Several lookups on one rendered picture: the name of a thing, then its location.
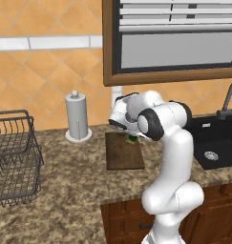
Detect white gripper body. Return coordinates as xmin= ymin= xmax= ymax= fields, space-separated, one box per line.
xmin=125 ymin=125 xmax=141 ymax=137

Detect green yellow sponge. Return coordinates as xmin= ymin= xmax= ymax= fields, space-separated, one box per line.
xmin=126 ymin=133 xmax=138 ymax=145

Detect brown wooden cutting board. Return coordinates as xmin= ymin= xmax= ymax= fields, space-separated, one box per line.
xmin=104 ymin=131 xmax=146 ymax=172

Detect white paper towel roll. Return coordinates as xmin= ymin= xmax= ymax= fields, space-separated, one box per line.
xmin=64 ymin=90 xmax=94 ymax=143

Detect brown wooden drawer front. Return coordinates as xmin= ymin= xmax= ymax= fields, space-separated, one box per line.
xmin=108 ymin=213 xmax=158 ymax=241
xmin=108 ymin=199 xmax=148 ymax=220

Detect silver sink drain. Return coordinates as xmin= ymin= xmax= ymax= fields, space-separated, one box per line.
xmin=203 ymin=151 xmax=220 ymax=162

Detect black sink basin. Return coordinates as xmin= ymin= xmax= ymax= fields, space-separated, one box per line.
xmin=183 ymin=112 xmax=232 ymax=172

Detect dark grey tap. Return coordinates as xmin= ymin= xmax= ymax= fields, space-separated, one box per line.
xmin=216 ymin=79 xmax=232 ymax=121

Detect brown wooden cupboard door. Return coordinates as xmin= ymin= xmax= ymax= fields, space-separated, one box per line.
xmin=182 ymin=193 xmax=232 ymax=244

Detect white window blinds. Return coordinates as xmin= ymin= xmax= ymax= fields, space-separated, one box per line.
xmin=118 ymin=0 xmax=232 ymax=33

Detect wooden window frame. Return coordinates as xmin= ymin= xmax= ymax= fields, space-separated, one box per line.
xmin=101 ymin=0 xmax=232 ymax=88

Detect black drawer handle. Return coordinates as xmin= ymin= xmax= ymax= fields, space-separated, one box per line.
xmin=138 ymin=222 xmax=154 ymax=231

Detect black wire dish rack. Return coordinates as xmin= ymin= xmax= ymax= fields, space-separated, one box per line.
xmin=0 ymin=109 xmax=45 ymax=210

